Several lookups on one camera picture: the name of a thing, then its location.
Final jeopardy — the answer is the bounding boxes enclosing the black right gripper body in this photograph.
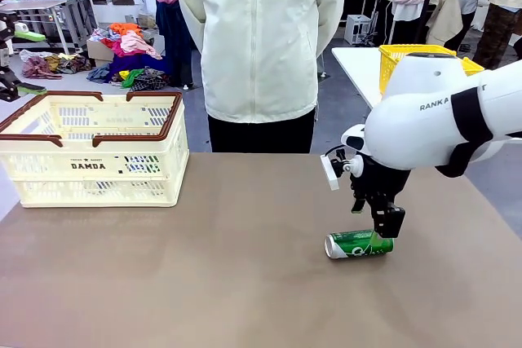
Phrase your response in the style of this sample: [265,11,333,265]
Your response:
[348,156,411,205]

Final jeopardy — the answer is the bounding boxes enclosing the yellow plastic basket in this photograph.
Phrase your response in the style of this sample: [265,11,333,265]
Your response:
[378,43,485,96]

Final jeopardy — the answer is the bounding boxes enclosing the cream plastic shopping basket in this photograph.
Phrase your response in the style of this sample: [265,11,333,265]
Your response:
[0,90,191,209]

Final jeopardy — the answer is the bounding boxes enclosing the grey metal work table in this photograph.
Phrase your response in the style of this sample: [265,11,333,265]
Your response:
[0,0,101,54]

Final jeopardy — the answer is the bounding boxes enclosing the dull patterned clothes pile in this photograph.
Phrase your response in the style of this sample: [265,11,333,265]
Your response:
[19,49,94,80]

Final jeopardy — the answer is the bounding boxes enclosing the cardboard box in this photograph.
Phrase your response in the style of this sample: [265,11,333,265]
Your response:
[86,36,116,68]

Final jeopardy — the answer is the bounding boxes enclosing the white side table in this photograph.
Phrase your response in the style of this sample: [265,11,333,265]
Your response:
[330,46,387,111]

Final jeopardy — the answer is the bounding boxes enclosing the colourful clothes pile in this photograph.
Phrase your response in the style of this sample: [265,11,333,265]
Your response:
[86,21,172,92]

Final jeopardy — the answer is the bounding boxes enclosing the white computer case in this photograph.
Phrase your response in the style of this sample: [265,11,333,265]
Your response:
[344,13,374,46]

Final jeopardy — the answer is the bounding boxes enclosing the beige hanging coat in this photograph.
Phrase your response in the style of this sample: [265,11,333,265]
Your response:
[428,0,465,48]

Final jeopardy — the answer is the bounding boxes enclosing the person in cream jacket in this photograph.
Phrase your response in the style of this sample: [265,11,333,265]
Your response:
[170,0,351,154]

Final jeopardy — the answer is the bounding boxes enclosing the bystander in camouflage trousers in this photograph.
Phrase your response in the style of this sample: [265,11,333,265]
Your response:
[472,0,522,72]

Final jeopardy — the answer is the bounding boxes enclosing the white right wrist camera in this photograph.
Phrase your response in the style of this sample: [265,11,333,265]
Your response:
[320,147,365,192]

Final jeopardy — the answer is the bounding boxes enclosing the brown basket handle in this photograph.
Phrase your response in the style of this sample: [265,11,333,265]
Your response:
[0,90,104,148]
[91,90,184,148]

